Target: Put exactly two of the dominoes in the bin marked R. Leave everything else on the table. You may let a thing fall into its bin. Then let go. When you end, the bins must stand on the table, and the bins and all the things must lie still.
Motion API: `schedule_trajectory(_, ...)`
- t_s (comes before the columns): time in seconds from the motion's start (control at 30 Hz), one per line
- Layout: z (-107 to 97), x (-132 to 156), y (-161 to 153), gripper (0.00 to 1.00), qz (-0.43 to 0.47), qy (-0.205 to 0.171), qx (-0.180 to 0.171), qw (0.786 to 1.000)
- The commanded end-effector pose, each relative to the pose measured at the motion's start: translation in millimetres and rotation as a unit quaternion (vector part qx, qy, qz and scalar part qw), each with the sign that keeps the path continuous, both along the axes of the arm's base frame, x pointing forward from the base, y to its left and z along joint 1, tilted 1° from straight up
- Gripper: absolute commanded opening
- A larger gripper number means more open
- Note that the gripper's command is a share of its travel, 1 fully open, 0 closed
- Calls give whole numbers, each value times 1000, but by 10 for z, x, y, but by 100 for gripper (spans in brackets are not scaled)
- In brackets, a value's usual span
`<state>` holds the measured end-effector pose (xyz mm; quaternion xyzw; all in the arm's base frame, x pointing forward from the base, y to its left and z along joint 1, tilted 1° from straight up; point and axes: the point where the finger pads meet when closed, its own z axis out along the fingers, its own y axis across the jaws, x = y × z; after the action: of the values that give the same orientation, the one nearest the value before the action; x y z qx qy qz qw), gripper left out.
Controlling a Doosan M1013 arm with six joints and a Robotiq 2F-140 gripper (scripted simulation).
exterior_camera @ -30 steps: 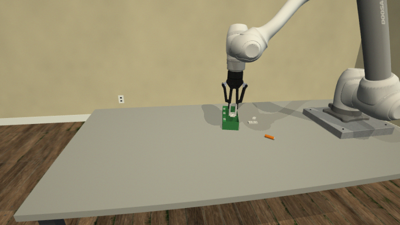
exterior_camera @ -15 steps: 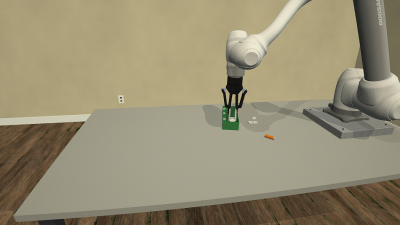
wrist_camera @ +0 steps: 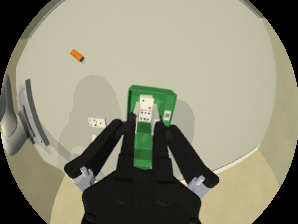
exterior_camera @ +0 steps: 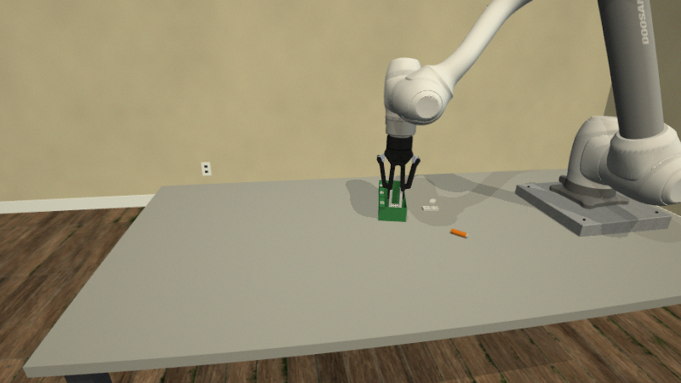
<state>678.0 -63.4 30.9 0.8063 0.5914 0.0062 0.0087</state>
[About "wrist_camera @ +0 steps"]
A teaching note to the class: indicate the green rack of bins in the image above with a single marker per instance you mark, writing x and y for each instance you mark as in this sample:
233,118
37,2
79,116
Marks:
143,141

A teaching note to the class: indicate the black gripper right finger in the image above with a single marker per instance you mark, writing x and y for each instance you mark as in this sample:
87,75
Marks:
199,178

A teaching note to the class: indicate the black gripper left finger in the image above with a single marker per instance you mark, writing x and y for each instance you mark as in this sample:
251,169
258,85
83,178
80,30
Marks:
83,169

